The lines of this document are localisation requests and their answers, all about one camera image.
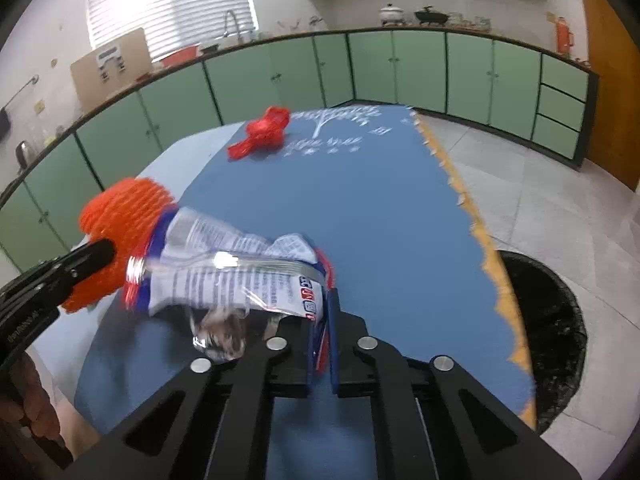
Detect white window blind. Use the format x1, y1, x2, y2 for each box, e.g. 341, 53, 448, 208
82, 0, 258, 58

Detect black bag lined bin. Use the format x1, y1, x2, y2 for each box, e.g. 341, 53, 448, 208
482, 250, 588, 436

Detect orange foam fruit net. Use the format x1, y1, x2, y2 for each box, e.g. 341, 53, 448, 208
60, 177, 178, 313

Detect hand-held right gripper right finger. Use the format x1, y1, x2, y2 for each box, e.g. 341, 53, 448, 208
327, 290, 583, 480

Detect cardboard box with white label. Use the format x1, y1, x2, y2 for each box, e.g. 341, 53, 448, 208
70, 27, 153, 111

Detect steel kitchen faucet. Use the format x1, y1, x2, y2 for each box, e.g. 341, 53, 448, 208
222, 9, 243, 43

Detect black wok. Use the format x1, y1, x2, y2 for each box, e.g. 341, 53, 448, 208
414, 6, 448, 26

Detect wooden table with blue cloth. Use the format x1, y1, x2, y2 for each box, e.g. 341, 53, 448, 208
75, 105, 538, 480

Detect person's left hand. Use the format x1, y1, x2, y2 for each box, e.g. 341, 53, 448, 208
0, 350, 62, 443

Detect green lower kitchen cabinets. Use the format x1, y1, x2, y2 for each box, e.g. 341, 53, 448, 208
0, 27, 601, 273

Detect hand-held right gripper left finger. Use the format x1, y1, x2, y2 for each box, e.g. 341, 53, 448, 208
62, 316, 315, 480

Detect wooden door with handle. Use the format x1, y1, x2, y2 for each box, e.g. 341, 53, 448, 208
575, 0, 640, 188

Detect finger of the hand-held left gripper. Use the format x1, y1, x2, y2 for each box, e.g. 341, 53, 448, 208
0, 237, 117, 313

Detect light blue tablecloth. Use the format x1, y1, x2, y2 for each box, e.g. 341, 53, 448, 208
74, 121, 251, 436

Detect orange thermos flask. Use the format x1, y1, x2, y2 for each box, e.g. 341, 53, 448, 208
556, 16, 575, 56

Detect red plastic basin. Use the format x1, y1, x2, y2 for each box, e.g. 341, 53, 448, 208
160, 45, 200, 68

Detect red plastic bag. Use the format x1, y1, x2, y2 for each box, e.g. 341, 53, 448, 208
227, 106, 292, 162

